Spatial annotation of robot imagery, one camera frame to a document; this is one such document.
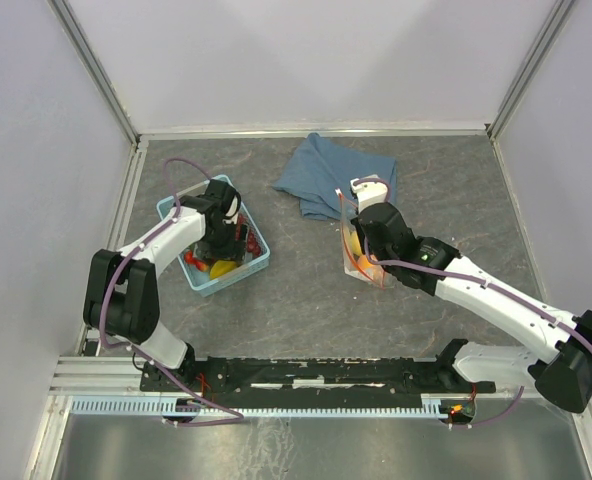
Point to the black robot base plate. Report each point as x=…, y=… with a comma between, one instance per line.
x=298, y=384

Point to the aluminium frame post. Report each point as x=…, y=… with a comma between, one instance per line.
x=536, y=54
x=74, y=31

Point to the red toy strawberry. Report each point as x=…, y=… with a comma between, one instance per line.
x=198, y=264

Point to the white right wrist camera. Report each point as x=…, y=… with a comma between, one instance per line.
x=369, y=191

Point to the aluminium frame post left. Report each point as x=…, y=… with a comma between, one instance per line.
x=74, y=31

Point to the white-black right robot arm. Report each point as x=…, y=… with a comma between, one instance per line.
x=554, y=354

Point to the orange-red toy peach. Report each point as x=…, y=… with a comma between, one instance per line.
x=374, y=272

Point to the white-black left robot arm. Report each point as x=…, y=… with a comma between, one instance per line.
x=122, y=296

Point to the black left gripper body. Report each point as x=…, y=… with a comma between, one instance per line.
x=222, y=244

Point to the blue folded cloth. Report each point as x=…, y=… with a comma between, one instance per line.
x=318, y=167

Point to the clear zip bag orange zipper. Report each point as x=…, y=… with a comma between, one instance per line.
x=355, y=262

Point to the yellow toy pear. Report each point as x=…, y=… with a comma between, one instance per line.
x=354, y=244

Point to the aluminium frame post right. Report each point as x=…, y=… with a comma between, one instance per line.
x=536, y=54

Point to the light blue plastic basket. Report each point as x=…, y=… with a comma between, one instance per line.
x=255, y=261

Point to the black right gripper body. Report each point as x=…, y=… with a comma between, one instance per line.
x=371, y=250

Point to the yellow toy starfruit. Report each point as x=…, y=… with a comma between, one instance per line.
x=221, y=268

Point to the purple toy grapes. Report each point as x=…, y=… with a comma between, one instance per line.
x=247, y=234

